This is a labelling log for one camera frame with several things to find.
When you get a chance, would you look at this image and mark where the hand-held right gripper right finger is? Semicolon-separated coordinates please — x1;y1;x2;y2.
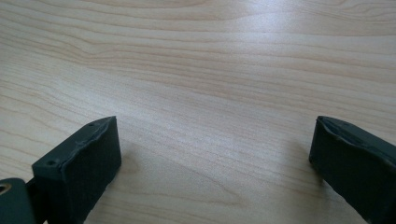
308;115;396;224

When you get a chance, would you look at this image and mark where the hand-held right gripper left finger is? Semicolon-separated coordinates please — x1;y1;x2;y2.
31;116;122;224

